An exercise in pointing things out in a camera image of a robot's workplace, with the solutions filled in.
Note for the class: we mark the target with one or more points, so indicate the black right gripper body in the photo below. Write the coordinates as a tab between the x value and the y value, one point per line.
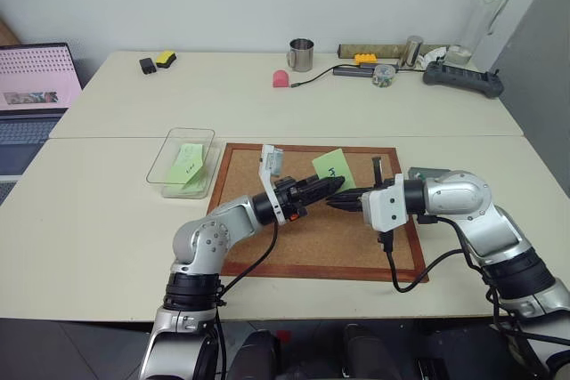
358	201

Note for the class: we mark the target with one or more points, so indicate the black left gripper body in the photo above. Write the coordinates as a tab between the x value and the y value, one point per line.
294	197

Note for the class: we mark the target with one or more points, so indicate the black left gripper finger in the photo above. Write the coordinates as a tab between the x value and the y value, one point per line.
323	195

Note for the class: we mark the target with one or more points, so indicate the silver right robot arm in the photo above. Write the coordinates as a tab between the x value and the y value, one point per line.
458	197

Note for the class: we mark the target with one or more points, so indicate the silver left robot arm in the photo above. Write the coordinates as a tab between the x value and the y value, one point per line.
209	237

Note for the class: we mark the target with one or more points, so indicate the green sticky note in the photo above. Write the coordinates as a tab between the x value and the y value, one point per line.
331	164
197	187
184	162

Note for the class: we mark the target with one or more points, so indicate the clear plastic box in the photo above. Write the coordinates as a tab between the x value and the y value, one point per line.
196	133

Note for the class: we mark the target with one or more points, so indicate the long camouflage box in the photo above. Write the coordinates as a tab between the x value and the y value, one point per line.
378	50

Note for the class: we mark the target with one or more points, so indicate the small black box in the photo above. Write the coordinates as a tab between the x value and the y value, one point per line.
147	66

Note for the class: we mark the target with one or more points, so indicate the wood-framed cork board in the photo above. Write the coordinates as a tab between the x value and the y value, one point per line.
320	242

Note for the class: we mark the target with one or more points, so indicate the pink rounded block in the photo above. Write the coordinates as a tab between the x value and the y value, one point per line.
281	79

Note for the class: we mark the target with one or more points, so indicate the dark grey USB hub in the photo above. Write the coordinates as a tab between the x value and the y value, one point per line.
352	71

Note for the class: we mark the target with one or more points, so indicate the clear round pushpin container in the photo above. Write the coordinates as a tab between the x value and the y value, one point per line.
384	76

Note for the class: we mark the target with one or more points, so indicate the stainless steel mug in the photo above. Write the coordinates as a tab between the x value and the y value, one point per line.
302	57

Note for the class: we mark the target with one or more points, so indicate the yellow toy brick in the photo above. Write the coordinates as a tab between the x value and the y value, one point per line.
365	59

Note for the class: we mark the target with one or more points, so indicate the metal cylinder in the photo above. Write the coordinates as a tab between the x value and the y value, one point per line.
412	53

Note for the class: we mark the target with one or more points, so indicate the white crumpled item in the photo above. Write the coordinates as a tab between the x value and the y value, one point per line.
431	57

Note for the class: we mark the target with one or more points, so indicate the black handheld controller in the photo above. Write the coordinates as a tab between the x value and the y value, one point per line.
463	77

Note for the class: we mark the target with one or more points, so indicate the yellow and black eraser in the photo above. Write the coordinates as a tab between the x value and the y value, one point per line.
165	59

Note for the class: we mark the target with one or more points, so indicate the clear bottle with green lid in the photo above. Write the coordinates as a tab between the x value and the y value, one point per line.
483	15

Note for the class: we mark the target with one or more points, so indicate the laptop with pink screen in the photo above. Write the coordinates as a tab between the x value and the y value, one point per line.
31	73

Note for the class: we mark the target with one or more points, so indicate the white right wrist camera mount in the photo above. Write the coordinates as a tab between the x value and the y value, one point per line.
385	211

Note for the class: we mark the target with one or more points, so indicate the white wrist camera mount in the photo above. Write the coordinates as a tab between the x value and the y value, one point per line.
385	211
268	175

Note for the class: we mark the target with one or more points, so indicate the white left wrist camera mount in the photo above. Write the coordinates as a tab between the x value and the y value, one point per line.
268	175

